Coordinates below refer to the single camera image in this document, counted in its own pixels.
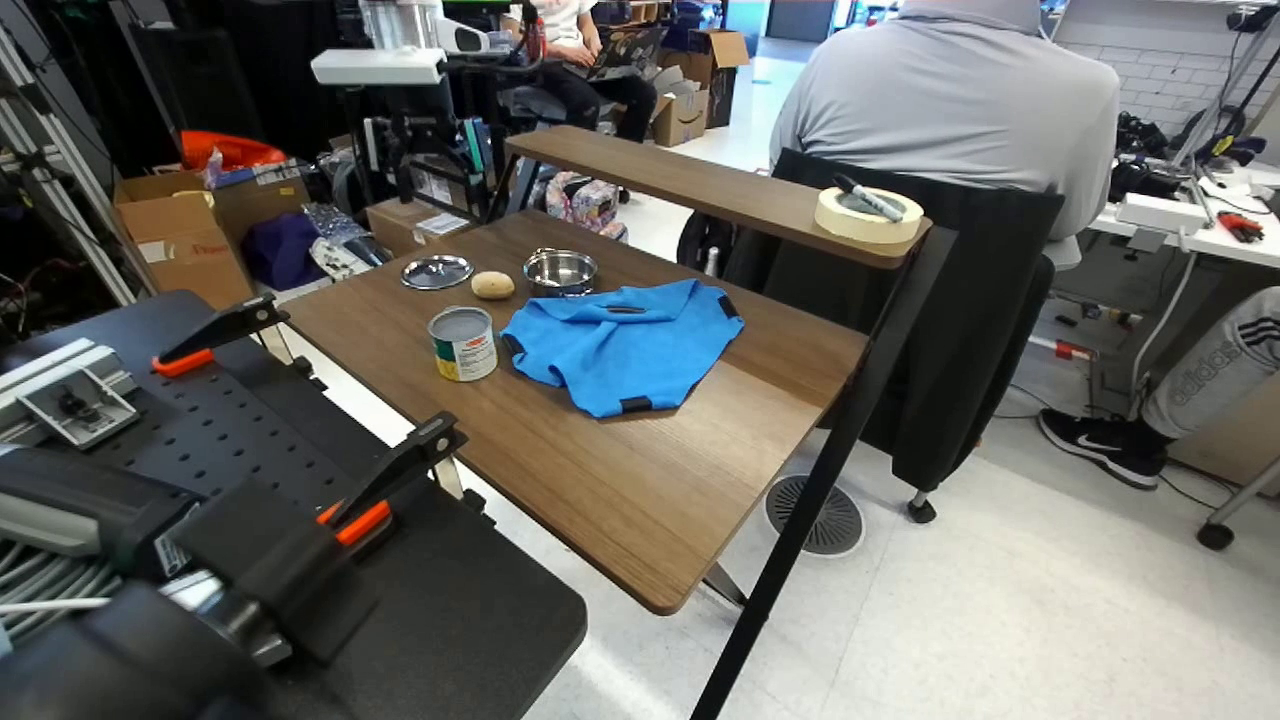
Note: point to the aluminium rail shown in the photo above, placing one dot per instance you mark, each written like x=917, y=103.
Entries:
x=53, y=382

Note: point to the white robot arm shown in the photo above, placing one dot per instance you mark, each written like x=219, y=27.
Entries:
x=379, y=67

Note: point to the black perforated base board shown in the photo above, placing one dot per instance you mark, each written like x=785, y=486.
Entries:
x=452, y=624

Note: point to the black table leg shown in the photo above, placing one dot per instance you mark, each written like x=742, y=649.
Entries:
x=826, y=480

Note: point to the red hand tool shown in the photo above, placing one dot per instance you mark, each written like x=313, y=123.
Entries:
x=1240, y=227

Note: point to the large open cardboard box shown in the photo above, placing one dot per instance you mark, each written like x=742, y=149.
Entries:
x=181, y=242

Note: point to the small silver pot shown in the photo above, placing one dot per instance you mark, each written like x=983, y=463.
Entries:
x=559, y=268

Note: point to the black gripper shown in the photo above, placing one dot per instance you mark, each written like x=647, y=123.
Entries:
x=470, y=143

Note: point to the blue cloth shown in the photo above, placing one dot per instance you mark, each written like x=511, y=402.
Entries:
x=622, y=344

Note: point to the low cardboard box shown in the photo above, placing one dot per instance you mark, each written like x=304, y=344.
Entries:
x=683, y=119

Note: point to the black office chair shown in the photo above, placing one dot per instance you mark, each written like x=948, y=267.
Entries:
x=966, y=332

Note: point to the tin can yellow green label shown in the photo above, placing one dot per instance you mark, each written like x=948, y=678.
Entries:
x=462, y=348

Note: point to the beige tape roll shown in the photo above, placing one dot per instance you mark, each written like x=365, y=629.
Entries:
x=867, y=220

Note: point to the purple bag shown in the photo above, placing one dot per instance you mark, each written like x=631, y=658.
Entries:
x=281, y=249

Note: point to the person in grey trousers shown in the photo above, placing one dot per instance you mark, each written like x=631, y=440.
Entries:
x=1202, y=382

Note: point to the round chair base plate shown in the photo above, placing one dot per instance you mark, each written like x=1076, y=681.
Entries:
x=826, y=521

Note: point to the white desk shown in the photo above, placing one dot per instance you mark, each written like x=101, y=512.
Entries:
x=1172, y=235

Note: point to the pink patterned bag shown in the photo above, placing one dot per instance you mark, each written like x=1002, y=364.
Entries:
x=582, y=202

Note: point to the tall cardboard box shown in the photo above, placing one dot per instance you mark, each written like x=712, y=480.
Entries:
x=720, y=75

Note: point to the small brown cardboard box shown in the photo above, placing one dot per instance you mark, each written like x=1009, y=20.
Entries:
x=403, y=220

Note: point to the orange plastic object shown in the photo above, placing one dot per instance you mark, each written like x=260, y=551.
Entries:
x=225, y=147

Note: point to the aluminium frame post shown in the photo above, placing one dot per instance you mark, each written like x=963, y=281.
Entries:
x=62, y=173

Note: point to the person in grey shirt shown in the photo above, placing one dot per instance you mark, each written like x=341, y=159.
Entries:
x=963, y=106

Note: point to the seated person white shirt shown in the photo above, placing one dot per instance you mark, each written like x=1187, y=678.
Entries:
x=572, y=54

